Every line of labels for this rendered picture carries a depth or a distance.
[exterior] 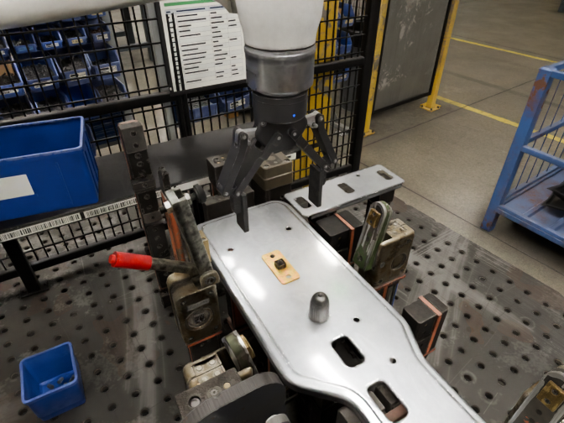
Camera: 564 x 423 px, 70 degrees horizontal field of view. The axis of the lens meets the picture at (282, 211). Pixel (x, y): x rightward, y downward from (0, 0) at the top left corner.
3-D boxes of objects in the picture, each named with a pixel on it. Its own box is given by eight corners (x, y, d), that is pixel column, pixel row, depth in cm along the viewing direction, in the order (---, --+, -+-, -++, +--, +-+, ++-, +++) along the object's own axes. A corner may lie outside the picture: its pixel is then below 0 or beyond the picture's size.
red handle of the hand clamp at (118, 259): (216, 273, 64) (116, 261, 53) (210, 284, 64) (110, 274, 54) (206, 257, 67) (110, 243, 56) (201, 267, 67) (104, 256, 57)
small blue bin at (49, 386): (91, 404, 84) (78, 380, 79) (38, 428, 80) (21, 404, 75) (83, 363, 92) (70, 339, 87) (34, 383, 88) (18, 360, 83)
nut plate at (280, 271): (300, 277, 72) (301, 273, 71) (282, 285, 71) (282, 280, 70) (278, 250, 78) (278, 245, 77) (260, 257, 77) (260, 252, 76)
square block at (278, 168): (292, 272, 115) (294, 160, 94) (267, 282, 112) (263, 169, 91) (278, 255, 121) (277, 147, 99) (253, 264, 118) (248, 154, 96)
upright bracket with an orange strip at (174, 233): (205, 362, 92) (169, 173, 63) (199, 364, 92) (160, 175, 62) (201, 352, 94) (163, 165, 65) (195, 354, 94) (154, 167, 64)
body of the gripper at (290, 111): (292, 74, 59) (291, 133, 64) (239, 83, 55) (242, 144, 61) (321, 90, 53) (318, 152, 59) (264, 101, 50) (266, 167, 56)
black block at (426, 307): (428, 402, 85) (467, 310, 68) (389, 428, 81) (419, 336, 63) (401, 372, 91) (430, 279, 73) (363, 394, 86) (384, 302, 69)
